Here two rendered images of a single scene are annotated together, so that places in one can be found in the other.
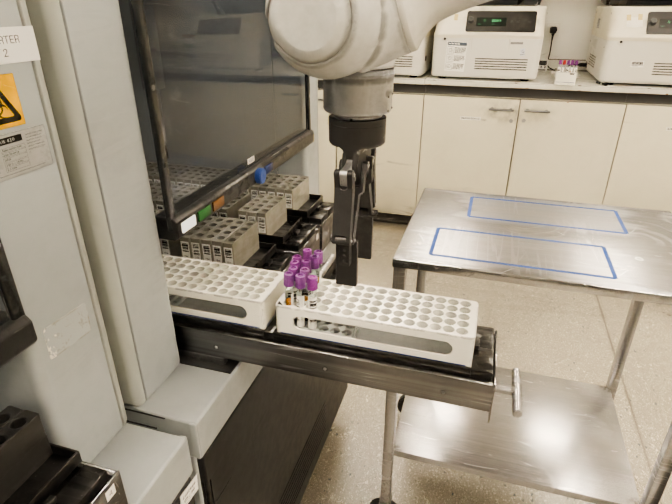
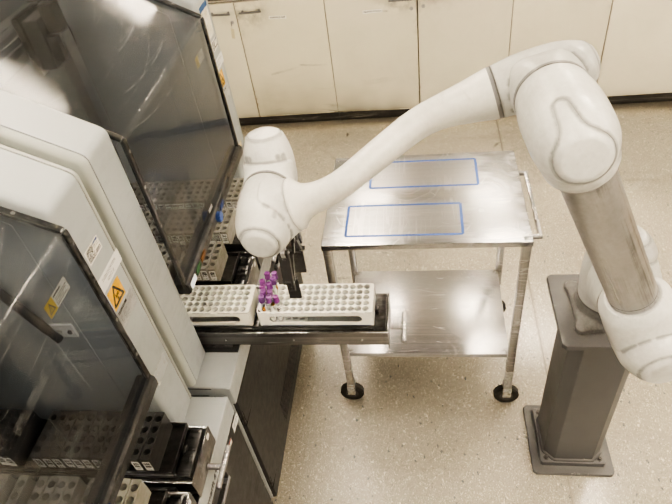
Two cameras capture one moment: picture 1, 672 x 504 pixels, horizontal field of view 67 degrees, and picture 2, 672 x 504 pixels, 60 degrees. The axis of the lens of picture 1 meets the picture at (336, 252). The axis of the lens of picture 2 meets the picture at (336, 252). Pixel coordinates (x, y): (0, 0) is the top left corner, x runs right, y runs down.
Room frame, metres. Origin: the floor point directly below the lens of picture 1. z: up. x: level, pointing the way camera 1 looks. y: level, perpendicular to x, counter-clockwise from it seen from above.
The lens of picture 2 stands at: (-0.38, -0.04, 1.96)
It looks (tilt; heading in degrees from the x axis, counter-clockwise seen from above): 43 degrees down; 355
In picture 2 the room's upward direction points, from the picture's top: 9 degrees counter-clockwise
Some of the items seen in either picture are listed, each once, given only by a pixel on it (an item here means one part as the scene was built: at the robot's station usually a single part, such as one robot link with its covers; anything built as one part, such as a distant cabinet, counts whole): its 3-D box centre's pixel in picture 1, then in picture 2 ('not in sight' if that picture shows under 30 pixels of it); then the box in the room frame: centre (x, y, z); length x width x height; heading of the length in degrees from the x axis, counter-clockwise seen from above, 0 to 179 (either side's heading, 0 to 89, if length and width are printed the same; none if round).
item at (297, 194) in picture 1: (297, 194); (240, 195); (1.18, 0.10, 0.85); 0.12 x 0.02 x 0.06; 162
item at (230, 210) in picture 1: (235, 212); not in sight; (1.06, 0.23, 0.85); 0.12 x 0.02 x 0.06; 163
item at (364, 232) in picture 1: (362, 237); (299, 261); (0.71, -0.04, 0.95); 0.03 x 0.01 x 0.07; 73
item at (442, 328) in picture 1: (376, 320); (317, 305); (0.65, -0.06, 0.83); 0.30 x 0.10 x 0.06; 73
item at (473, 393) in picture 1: (295, 333); (270, 319); (0.69, 0.07, 0.78); 0.73 x 0.14 x 0.09; 73
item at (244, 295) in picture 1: (196, 289); (201, 306); (0.75, 0.24, 0.83); 0.30 x 0.10 x 0.06; 73
